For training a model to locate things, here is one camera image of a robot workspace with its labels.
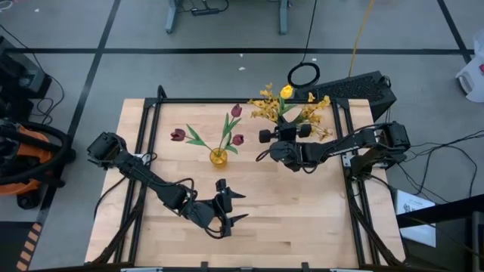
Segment black aluminium table frame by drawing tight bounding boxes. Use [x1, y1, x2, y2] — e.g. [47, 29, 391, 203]
[85, 85, 408, 272]

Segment white printed paper sheet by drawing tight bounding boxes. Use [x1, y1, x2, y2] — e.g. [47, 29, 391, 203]
[395, 188, 437, 249]

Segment yellow textured glass vase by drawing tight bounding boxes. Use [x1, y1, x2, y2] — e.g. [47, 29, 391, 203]
[209, 147, 229, 167]

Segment black power strip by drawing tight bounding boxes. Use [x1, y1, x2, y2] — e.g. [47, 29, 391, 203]
[191, 6, 221, 17]

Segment yellow hanging cable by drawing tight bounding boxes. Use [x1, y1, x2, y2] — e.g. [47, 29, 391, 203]
[347, 0, 375, 77]

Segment black floor equipment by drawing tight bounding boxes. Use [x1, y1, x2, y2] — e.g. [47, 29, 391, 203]
[0, 36, 53, 122]

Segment yellow artificial flower bunch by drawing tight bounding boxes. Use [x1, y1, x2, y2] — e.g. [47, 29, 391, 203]
[247, 82, 283, 122]
[302, 120, 334, 143]
[296, 92, 332, 125]

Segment yellow artificial tulip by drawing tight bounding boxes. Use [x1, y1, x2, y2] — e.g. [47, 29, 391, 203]
[278, 85, 298, 122]

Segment red artificial tulip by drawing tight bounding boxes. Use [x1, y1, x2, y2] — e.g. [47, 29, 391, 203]
[222, 132, 245, 155]
[221, 104, 244, 152]
[169, 124, 219, 154]

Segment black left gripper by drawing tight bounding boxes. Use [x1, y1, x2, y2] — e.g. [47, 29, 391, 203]
[213, 179, 250, 239]

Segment orange shop vacuum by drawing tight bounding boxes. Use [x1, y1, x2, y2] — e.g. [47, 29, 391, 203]
[0, 116, 76, 211]

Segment black striped floor mat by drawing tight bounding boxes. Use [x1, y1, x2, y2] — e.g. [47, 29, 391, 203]
[0, 221, 43, 272]

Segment black hanging cable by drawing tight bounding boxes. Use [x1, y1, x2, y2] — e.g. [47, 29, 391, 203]
[287, 0, 321, 89]

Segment black side stand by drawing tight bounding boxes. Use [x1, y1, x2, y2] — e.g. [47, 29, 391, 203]
[396, 193, 484, 272]

